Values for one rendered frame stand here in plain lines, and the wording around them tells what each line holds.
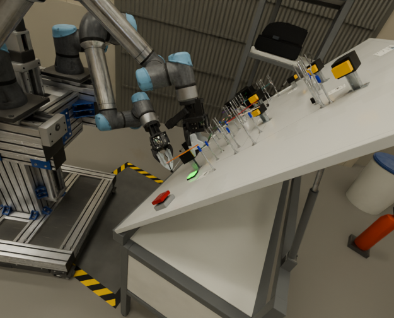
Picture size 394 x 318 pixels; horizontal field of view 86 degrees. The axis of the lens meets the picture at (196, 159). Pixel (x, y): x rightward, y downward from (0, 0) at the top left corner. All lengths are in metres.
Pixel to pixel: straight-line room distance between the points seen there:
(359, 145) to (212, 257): 0.75
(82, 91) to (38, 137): 0.49
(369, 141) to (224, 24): 2.73
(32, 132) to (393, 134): 1.10
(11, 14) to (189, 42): 2.41
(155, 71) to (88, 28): 0.38
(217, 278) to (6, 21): 1.07
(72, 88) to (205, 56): 1.96
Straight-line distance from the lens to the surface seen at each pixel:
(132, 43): 0.88
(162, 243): 0.99
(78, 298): 1.78
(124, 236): 0.93
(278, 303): 0.79
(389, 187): 3.25
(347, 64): 0.65
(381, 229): 2.64
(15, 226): 1.91
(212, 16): 3.02
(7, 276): 1.98
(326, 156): 0.42
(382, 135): 0.42
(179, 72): 0.76
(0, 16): 0.85
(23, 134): 1.14
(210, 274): 0.97
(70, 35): 1.46
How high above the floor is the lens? 1.64
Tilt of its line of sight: 36 degrees down
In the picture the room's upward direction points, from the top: 15 degrees clockwise
